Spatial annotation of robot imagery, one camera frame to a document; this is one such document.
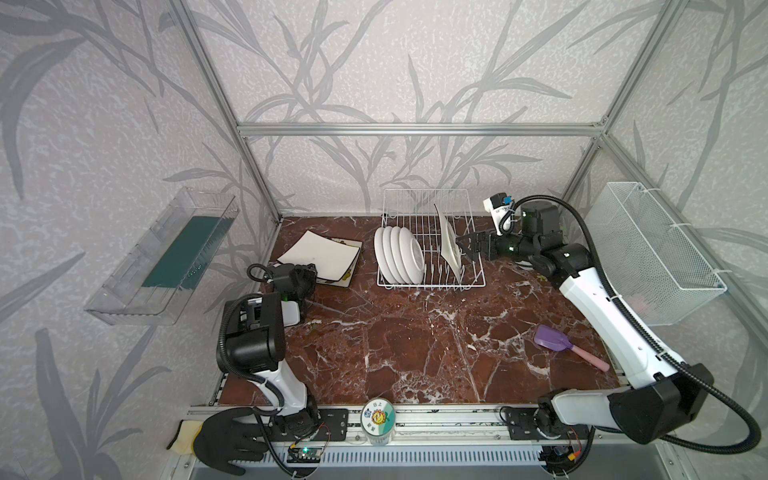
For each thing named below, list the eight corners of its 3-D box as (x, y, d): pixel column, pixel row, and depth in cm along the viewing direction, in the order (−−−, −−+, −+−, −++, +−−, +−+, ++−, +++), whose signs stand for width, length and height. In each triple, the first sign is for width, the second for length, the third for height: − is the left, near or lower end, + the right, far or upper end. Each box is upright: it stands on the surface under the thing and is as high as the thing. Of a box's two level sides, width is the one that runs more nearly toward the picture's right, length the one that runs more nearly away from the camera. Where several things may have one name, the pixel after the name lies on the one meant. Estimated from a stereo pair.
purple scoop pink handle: (533, 342, 90) (535, 339, 88) (536, 325, 93) (539, 322, 91) (604, 371, 84) (609, 369, 83) (605, 352, 88) (609, 349, 86)
